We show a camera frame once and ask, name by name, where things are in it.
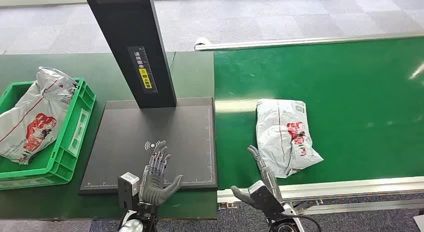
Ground black scanner base plate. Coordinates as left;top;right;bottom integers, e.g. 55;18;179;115
78;97;219;196

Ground white red-printed poly mailer package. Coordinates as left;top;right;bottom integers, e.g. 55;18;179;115
255;98;325;179
0;66;79;165

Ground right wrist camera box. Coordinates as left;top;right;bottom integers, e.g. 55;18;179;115
248;180;286;222

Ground white conveyor roller end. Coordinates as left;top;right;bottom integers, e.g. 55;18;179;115
194;37;213;48

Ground aluminium conveyor side rail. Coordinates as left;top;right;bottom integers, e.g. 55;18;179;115
194;31;424;52
216;176;424;205

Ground aluminium conveyor frame bar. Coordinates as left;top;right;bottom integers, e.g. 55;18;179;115
291;199;424;216

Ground black scanner column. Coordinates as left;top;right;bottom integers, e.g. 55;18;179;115
82;0;178;109

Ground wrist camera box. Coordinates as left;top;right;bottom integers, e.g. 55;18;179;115
117;172;141;211
248;180;286;222

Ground green plastic crate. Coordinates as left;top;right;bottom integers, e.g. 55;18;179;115
0;77;97;191

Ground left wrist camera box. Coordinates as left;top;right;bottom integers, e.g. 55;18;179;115
117;172;141;211

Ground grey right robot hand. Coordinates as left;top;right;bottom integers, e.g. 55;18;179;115
230;145;284;209

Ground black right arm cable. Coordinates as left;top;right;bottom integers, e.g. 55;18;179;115
281;214;323;232

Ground green conveyor belt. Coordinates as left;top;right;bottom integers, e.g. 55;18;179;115
213;37;424;190

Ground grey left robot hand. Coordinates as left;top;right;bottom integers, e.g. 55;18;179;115
142;140;184;207

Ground white floor object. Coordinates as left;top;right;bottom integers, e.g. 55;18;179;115
412;215;424;232

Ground thin black table cable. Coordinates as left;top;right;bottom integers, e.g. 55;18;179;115
168;51;177;73

